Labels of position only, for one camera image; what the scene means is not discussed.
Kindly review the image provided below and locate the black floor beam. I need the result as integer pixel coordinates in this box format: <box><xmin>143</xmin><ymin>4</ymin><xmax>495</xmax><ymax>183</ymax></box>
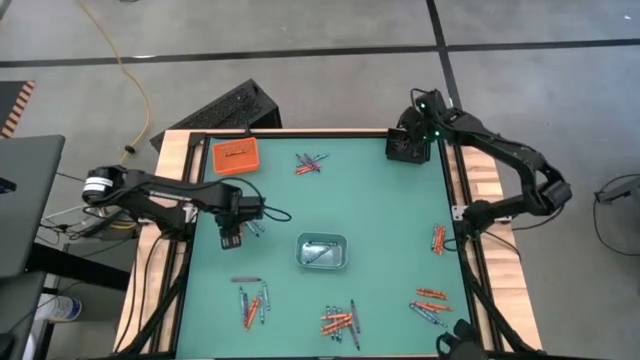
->
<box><xmin>27</xmin><ymin>242</ymin><xmax>132</xmax><ymax>292</ymax></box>

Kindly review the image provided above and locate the grey stand foot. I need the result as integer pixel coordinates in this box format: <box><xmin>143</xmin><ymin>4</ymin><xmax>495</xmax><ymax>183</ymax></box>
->
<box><xmin>594</xmin><ymin>175</ymin><xmax>640</xmax><ymax>205</ymax></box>

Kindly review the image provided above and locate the white plastic bottle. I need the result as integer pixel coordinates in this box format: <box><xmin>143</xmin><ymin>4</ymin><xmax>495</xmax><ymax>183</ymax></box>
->
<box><xmin>34</xmin><ymin>293</ymin><xmax>83</xmax><ymax>323</ymax></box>

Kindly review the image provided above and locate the clear centre tray with screws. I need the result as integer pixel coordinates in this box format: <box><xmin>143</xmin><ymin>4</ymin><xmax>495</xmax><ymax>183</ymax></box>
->
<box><xmin>294</xmin><ymin>231</ymin><xmax>350</xmax><ymax>272</ymax></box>

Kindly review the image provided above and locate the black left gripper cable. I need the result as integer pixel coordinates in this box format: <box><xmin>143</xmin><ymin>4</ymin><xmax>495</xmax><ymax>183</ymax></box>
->
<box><xmin>234</xmin><ymin>176</ymin><xmax>294</xmax><ymax>224</ymax></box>

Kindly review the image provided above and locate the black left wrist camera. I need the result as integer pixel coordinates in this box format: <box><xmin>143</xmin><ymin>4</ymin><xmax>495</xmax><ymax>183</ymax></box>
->
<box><xmin>238</xmin><ymin>195</ymin><xmax>265</xmax><ymax>221</ymax></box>

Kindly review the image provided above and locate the yellow cable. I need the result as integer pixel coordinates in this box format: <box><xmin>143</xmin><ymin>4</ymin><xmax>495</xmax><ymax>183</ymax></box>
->
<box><xmin>74</xmin><ymin>0</ymin><xmax>152</xmax><ymax>231</ymax></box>

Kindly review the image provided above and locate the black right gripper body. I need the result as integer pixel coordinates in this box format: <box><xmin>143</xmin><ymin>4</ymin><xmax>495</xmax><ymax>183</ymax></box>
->
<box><xmin>398</xmin><ymin>89</ymin><xmax>450</xmax><ymax>146</ymax></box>

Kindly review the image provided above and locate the black plastic basket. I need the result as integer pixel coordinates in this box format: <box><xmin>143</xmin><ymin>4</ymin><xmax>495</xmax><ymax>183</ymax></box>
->
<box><xmin>384</xmin><ymin>127</ymin><xmax>432</xmax><ymax>165</ymax></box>

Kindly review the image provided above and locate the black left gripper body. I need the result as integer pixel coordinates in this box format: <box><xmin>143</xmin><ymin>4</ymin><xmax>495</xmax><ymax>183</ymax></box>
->
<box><xmin>214</xmin><ymin>209</ymin><xmax>244</xmax><ymax>236</ymax></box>

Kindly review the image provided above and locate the wooden table frame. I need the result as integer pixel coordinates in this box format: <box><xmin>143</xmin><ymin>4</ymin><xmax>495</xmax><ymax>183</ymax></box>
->
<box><xmin>113</xmin><ymin>128</ymin><xmax>545</xmax><ymax>360</ymax></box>

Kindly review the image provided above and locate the striped black floor mat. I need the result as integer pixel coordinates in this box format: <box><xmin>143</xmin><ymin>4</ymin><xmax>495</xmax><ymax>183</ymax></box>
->
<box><xmin>0</xmin><ymin>79</ymin><xmax>37</xmax><ymax>140</ymax></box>

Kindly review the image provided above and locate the orange plastic basket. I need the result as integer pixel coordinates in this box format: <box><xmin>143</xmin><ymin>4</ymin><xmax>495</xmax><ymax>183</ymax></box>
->
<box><xmin>211</xmin><ymin>136</ymin><xmax>262</xmax><ymax>176</ymax></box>

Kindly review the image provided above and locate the grey cabinet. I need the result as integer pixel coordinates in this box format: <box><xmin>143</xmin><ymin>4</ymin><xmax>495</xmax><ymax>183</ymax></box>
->
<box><xmin>0</xmin><ymin>272</ymin><xmax>49</xmax><ymax>360</ymax></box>

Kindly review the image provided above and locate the grey desk top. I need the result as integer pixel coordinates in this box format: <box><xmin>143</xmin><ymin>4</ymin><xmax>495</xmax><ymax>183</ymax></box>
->
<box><xmin>0</xmin><ymin>134</ymin><xmax>66</xmax><ymax>279</ymax></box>

